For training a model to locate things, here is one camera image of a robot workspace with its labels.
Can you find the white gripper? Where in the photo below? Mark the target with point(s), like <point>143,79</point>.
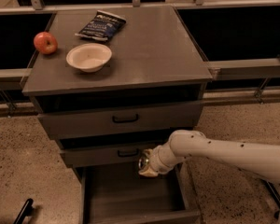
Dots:
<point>155,163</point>

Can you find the green soda can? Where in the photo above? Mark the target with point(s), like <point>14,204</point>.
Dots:
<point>143,162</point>

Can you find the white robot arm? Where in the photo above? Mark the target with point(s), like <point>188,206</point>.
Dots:
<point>258,159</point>

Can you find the bottom grey open drawer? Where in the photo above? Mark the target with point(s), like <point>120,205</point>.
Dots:
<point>117,194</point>

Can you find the top grey drawer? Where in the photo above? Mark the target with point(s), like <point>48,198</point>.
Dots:
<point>129,119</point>

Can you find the grey drawer cabinet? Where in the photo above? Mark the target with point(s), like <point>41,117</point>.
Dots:
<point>153,62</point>

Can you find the middle grey drawer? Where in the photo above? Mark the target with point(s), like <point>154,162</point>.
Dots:
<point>91,151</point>

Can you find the white bowl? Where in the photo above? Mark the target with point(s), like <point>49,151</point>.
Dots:
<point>89,58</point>

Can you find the black base leg left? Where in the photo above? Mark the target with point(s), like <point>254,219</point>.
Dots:
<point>25,211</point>

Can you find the black base leg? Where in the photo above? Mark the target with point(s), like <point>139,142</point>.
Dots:
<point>25,211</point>
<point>275,195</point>

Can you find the black base leg right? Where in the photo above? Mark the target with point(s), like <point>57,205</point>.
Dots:
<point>275,195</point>

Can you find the dark blue chip bag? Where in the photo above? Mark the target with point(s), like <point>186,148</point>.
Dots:
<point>102,27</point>

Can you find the red apple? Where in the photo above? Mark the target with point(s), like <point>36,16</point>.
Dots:
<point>45,43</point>

